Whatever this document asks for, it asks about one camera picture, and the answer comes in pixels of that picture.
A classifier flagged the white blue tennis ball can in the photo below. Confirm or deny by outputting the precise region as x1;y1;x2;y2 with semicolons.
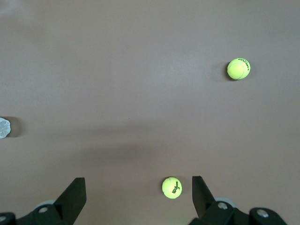
0;117;12;141

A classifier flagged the yellow-green tennis ball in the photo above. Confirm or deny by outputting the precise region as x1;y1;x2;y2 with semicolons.
161;176;183;199
226;58;251;81

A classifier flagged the brown table cloth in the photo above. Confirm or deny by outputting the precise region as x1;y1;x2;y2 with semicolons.
0;0;300;225

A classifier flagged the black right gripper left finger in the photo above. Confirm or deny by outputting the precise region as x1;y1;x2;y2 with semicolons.
0;177;86;225

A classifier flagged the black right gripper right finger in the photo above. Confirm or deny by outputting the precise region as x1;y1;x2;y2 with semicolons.
189;175;290;225

